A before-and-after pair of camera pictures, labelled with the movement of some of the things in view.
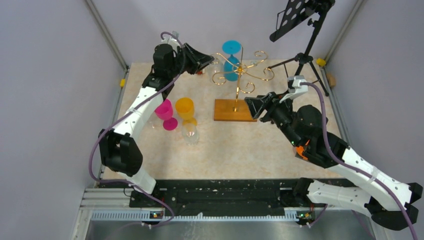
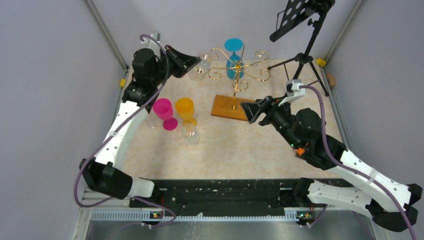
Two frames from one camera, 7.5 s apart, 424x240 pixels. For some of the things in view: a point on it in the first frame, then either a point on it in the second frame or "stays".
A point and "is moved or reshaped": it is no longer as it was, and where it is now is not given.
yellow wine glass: x=185 y=108 stays
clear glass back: x=215 y=67 is moved or reshaped
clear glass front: x=190 y=134 stays
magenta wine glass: x=165 y=111 stays
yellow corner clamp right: x=320 y=62 stays
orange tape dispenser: x=299 y=151 stays
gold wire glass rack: x=237 y=110 is moved or reshaped
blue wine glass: x=231 y=66 is moved or reshaped
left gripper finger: x=203 y=60 -> x=186 y=62
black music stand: x=296 y=12 stays
